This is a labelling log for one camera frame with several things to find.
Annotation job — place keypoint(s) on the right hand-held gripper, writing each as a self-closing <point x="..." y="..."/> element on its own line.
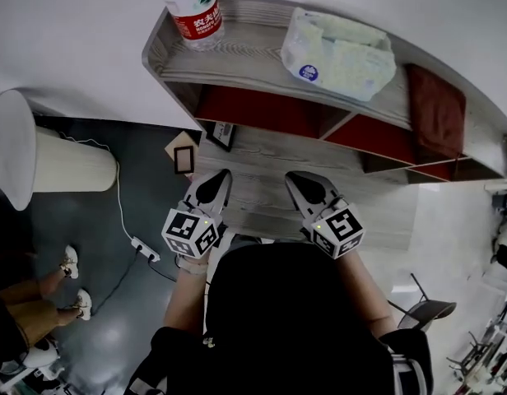
<point x="338" y="230"/>

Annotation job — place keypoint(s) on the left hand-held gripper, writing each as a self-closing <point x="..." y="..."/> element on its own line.
<point x="187" y="233"/>

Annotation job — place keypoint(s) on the black picture frame white print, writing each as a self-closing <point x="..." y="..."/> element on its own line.
<point x="221" y="135"/>

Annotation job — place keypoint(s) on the small black picture frame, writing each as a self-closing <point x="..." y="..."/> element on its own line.
<point x="176" y="161"/>

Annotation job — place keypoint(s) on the grey wooden shelf red compartments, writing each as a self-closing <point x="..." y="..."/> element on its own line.
<point x="245" y="58"/>

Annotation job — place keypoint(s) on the person's left forearm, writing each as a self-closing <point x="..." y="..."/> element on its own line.
<point x="185" y="303"/>

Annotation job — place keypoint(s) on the person's right forearm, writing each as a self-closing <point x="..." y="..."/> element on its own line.
<point x="368" y="294"/>

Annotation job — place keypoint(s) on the beige wooden board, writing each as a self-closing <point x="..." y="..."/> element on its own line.
<point x="180" y="140"/>

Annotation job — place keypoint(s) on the white wristband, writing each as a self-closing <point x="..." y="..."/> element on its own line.
<point x="192" y="265"/>

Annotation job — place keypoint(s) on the white power strip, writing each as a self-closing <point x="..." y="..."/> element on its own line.
<point x="145" y="249"/>

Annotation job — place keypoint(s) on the clear plastic tissue pack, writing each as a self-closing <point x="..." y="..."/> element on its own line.
<point x="344" y="62"/>

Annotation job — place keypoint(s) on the person's black shirt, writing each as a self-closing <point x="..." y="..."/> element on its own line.
<point x="286" y="323"/>

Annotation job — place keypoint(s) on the white ribbed cylinder stand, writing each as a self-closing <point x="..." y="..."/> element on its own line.
<point x="68" y="163"/>

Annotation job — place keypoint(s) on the dark red folded cloth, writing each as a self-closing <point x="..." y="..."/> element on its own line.
<point x="436" y="109"/>

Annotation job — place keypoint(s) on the clear water bottle red label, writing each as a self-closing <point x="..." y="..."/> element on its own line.
<point x="196" y="19"/>

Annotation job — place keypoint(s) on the black metal chair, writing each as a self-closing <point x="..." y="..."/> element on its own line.
<point x="428" y="311"/>

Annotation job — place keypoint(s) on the white rounded device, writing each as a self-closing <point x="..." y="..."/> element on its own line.
<point x="39" y="358"/>

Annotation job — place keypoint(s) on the metal frame rack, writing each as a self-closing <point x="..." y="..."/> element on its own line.
<point x="484" y="348"/>

